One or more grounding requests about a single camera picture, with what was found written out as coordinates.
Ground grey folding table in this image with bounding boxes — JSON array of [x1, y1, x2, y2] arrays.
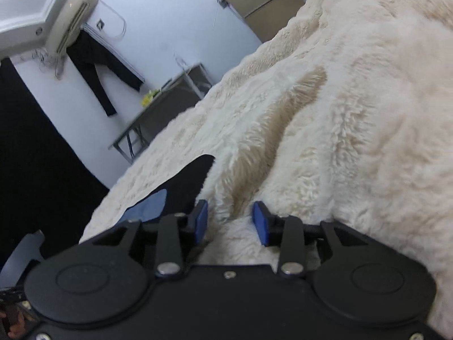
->
[[108, 63, 213, 164]]

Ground white air conditioner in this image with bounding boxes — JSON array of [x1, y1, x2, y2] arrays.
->
[[45, 0, 100, 54]]

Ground yellow container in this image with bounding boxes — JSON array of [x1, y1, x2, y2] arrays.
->
[[141, 90, 161, 107]]

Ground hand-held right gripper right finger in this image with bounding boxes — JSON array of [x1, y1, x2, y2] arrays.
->
[[252, 201, 370, 276]]

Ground black hanging garment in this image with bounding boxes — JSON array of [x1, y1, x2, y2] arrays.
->
[[65, 25, 144, 116]]

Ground white cable loop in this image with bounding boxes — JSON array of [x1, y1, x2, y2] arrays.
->
[[96, 0, 127, 40]]

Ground black pants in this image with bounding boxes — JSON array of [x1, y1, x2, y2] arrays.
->
[[115, 154, 216, 229]]

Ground black curtain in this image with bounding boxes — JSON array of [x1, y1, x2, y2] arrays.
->
[[0, 58, 111, 281]]

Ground gold two-door fridge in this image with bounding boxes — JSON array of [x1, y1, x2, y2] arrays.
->
[[209, 0, 305, 44]]

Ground cream fluffy blanket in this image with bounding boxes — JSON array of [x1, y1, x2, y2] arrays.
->
[[80, 0, 453, 340]]

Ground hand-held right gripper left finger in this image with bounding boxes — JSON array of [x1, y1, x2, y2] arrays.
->
[[80, 200, 209, 277]]

